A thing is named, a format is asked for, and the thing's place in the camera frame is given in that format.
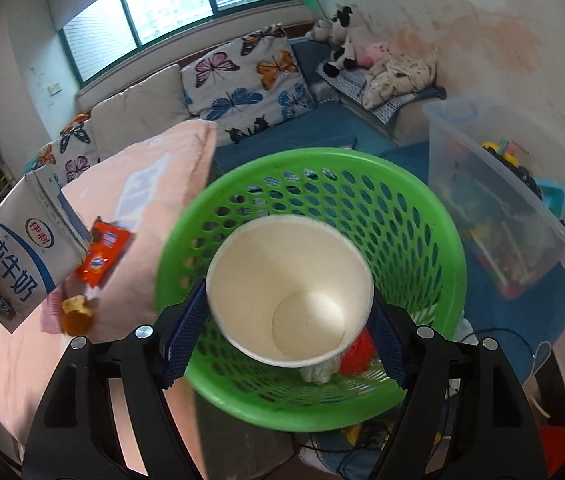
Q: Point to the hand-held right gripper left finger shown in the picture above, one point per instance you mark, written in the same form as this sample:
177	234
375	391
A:
185	335

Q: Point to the large butterfly print pillow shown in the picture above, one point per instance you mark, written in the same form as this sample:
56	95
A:
247	75

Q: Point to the green plastic mesh basket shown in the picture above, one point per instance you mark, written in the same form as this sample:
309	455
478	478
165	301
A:
412	240

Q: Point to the green framed window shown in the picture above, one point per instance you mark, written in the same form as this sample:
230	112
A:
162	10

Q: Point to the dark wooden stool leg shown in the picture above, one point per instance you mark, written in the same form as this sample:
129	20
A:
557	390

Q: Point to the white milk carton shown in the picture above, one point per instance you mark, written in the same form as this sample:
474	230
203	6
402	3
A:
17	260

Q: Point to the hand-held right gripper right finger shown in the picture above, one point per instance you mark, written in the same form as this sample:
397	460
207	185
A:
387	350

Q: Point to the grey plush toy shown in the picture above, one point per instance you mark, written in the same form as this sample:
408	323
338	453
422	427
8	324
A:
320	30

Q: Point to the orange red snack wrapper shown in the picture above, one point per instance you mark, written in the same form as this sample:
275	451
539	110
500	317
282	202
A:
105	250

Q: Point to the white paper cup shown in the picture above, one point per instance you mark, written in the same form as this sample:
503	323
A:
287	270

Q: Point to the beige cushion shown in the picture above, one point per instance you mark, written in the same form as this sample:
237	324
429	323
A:
137	110

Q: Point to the blue sofa seat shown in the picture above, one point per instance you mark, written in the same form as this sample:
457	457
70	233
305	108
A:
312	125

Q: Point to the white wall socket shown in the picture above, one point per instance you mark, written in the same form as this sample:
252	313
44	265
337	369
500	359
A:
53	88

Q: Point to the cream spotted cloth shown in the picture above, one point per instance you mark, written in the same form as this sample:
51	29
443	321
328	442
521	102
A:
397	77

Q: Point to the black and white cow plush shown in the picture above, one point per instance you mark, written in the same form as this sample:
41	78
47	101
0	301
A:
343	45

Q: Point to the clear plastic storage box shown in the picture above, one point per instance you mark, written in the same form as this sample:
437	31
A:
467	170

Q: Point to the pile of colourful toys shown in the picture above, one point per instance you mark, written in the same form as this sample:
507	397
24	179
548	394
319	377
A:
507	240

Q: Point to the pink plush toy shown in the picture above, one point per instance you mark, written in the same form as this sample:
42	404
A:
377	52

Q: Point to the small butterfly print pillow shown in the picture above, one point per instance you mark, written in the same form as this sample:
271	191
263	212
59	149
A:
70	152

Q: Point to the pink flower blanket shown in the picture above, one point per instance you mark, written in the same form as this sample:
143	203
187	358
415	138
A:
162	185

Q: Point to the clear plastic wrapper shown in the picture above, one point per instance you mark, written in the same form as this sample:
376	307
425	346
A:
320	372

